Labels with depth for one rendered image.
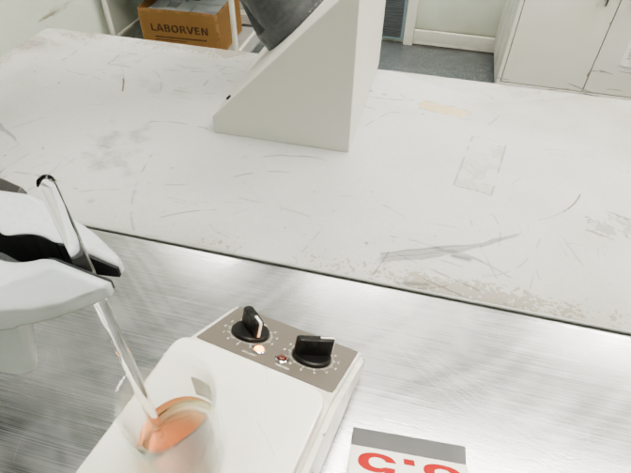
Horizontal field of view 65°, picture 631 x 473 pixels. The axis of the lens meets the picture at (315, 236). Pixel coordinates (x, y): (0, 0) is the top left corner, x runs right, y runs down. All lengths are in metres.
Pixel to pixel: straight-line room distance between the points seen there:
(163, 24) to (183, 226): 2.07
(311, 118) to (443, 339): 0.34
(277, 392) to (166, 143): 0.47
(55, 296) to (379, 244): 0.41
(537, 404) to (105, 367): 0.38
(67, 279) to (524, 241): 0.50
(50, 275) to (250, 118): 0.53
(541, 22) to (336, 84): 2.10
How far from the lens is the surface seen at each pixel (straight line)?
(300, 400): 0.35
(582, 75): 2.82
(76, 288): 0.20
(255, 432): 0.34
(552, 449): 0.47
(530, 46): 2.72
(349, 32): 0.61
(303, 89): 0.66
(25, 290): 0.20
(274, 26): 0.73
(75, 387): 0.49
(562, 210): 0.67
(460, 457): 0.44
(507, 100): 0.87
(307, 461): 0.36
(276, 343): 0.42
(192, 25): 2.55
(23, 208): 0.23
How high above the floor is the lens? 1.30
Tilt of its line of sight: 45 degrees down
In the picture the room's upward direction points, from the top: 1 degrees clockwise
